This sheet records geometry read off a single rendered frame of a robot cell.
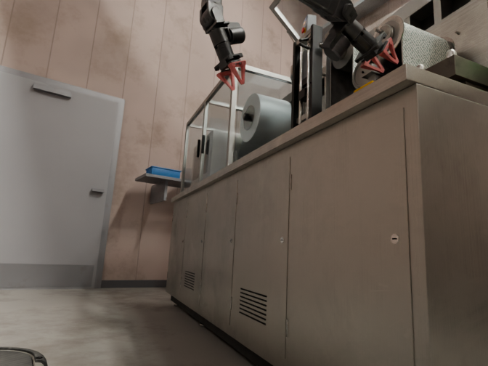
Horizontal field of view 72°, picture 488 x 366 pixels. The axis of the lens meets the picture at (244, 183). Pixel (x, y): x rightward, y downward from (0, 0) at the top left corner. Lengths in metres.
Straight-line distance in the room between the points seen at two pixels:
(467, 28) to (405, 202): 0.98
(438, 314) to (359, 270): 0.20
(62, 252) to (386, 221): 3.51
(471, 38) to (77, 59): 3.86
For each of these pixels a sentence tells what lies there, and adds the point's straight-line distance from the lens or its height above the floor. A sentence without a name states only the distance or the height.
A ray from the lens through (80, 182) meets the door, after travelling 4.04.
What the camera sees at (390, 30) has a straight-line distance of 1.38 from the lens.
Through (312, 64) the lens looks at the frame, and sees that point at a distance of 1.52.
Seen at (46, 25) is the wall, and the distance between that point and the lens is 4.63.
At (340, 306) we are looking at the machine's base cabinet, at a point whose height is 0.35.
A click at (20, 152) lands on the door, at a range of 4.05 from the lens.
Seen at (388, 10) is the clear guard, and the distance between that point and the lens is 2.03.
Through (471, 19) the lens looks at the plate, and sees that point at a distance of 1.66.
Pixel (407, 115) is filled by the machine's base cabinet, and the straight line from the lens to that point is 0.85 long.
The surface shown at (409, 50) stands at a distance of 1.36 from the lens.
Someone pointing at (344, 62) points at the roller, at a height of 1.28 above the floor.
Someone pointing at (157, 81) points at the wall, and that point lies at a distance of 4.67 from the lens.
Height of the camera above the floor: 0.48
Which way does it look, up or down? 11 degrees up
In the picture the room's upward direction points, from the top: 3 degrees clockwise
